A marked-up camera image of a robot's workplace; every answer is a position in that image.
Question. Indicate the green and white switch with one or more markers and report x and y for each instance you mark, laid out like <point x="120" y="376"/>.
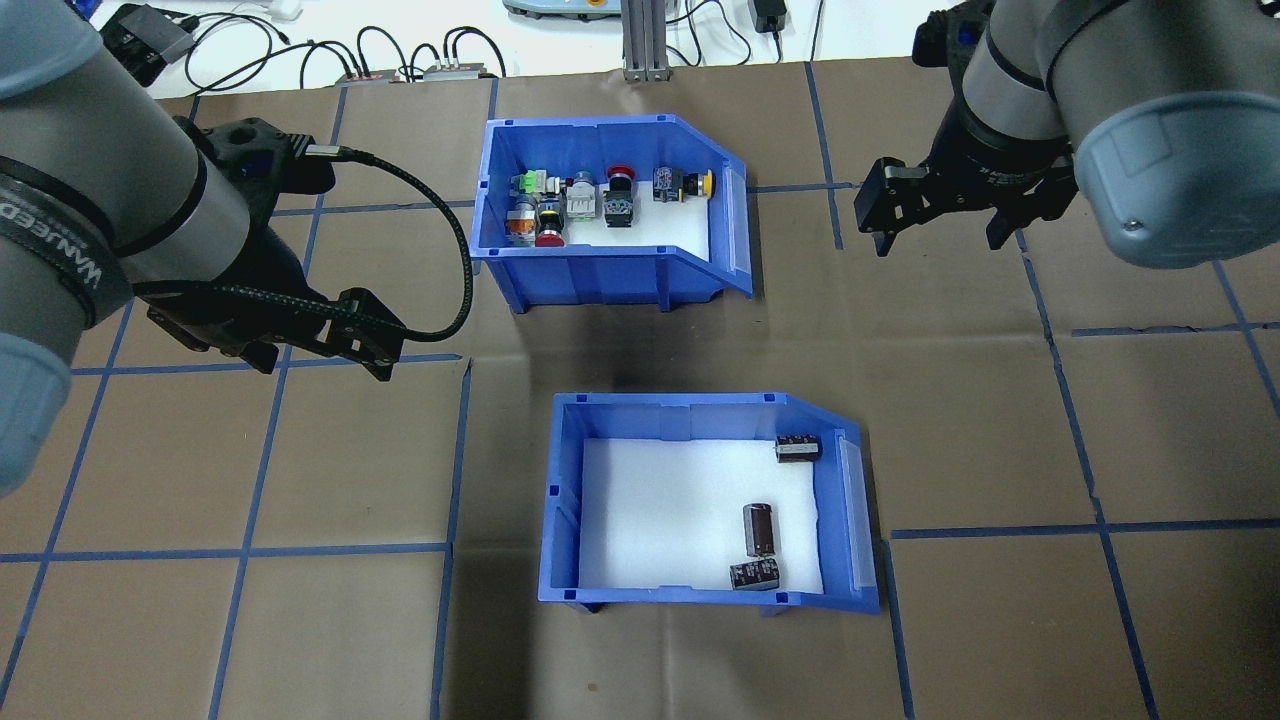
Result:
<point x="535" y="183"/>

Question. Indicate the black plug adapter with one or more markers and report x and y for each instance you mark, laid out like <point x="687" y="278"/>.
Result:
<point x="769" y="14"/>

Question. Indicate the small grey hub box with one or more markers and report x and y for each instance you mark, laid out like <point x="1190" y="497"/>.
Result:
<point x="460" y="71"/>
<point x="368" y="77"/>

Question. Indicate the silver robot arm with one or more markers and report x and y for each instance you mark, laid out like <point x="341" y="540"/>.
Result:
<point x="1160" y="110"/>
<point x="90" y="170"/>

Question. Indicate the white foam pad under capacitors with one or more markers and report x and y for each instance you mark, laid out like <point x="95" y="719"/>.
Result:
<point x="650" y="520"/>

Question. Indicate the small white object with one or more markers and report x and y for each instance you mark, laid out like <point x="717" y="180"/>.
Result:
<point x="283" y="8"/>

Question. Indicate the black power box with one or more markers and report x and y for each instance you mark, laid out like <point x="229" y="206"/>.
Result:
<point x="145" y="35"/>

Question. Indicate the black contact block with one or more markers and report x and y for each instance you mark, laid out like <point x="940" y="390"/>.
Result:
<point x="620" y="200"/>

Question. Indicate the blue bin with capacitors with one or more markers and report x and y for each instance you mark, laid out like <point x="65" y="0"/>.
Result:
<point x="560" y="500"/>

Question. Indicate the orange and grey switch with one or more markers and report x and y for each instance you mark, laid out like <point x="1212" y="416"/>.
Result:
<point x="521" y="228"/>

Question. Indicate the white grey contact block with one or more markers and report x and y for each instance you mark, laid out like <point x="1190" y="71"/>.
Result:
<point x="581" y="197"/>

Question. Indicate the aluminium profile post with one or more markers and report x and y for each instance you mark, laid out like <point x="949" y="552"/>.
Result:
<point x="645" y="40"/>

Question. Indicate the blue bin with switches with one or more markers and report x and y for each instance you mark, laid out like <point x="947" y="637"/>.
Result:
<point x="600" y="278"/>

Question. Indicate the dark brown cylindrical capacitor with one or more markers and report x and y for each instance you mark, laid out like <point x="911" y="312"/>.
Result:
<point x="758" y="530"/>
<point x="798" y="448"/>
<point x="755" y="576"/>

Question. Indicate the red mushroom push button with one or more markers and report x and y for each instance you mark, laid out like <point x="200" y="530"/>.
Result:
<point x="549" y="236"/>

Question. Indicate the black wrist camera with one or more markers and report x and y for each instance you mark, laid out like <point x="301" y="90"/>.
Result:
<point x="950" y="35"/>
<point x="260" y="155"/>

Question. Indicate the grey teach pendant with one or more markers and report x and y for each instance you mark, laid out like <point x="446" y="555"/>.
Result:
<point x="560" y="8"/>

